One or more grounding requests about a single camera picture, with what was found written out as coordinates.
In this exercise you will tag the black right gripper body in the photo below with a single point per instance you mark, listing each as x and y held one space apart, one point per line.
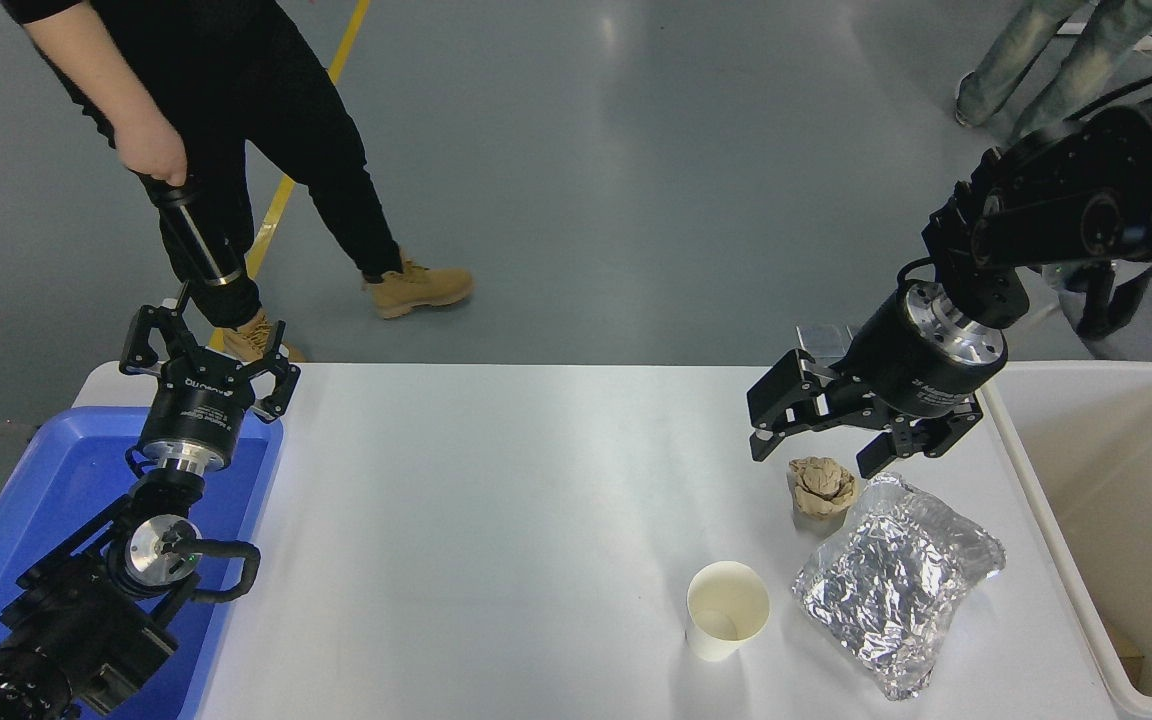
911 370

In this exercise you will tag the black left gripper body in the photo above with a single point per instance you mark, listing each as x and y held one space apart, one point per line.
198 415

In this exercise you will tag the black travel tumbler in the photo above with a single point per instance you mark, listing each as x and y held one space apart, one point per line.
194 235

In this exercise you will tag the white paper cup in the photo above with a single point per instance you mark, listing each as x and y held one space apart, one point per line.
726 610

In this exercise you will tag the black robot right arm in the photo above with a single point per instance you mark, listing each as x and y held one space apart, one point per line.
1086 200

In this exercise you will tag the person's right forearm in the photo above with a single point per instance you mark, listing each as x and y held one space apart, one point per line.
86 60

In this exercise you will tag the person's right hand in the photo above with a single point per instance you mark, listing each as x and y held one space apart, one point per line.
151 145

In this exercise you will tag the silver floor plate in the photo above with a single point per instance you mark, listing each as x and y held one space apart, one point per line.
816 338

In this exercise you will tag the crumpled tan paper ball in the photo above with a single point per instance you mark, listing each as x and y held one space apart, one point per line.
822 487

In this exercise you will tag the crumpled silver foil tray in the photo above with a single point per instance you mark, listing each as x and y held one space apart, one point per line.
886 580

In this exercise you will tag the blue plastic tray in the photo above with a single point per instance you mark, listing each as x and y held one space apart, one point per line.
66 480

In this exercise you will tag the large pale plastic bin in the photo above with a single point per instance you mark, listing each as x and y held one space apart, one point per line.
1116 520

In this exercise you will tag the person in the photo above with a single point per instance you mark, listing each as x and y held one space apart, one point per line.
1006 50
256 100

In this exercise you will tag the yellow floor tape line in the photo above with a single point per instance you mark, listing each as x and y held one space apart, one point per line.
351 40

